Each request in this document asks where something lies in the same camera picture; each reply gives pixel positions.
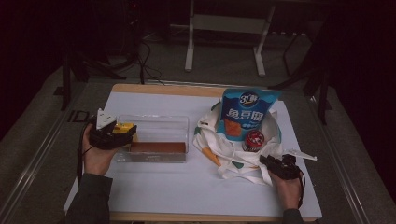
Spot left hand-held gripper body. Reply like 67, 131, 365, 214
89, 107, 126, 151

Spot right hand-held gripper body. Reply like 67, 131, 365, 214
268, 148, 318, 181

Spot brown box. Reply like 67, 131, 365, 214
129, 141, 188, 163

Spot clear plastic container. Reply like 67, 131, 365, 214
114, 114, 191, 163

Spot white canvas tote bag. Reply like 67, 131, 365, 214
192, 102, 283, 188

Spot blue snack bag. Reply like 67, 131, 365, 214
217, 88, 283, 142

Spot person's right hand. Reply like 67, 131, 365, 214
267, 169, 305, 211

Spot person's left hand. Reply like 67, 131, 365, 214
81, 123, 121, 177

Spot white table mat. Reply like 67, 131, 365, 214
64, 91, 323, 219

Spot black metal stand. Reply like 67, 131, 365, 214
53, 52, 127, 111
269, 18, 333, 126

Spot white metal stand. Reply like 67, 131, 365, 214
184, 0, 276, 77

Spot right hand-held gripper cable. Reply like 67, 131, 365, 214
296, 169, 306, 210

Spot hand-held gripper cable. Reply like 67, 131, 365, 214
296, 169, 306, 210
76, 115, 98, 188

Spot left hand-held gripper cable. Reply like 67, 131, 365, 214
76, 115, 98, 188

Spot metal floor rail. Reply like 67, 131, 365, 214
320, 124, 372, 224
0, 102, 78, 222

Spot black floor cables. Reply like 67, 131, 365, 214
135, 39, 166, 86

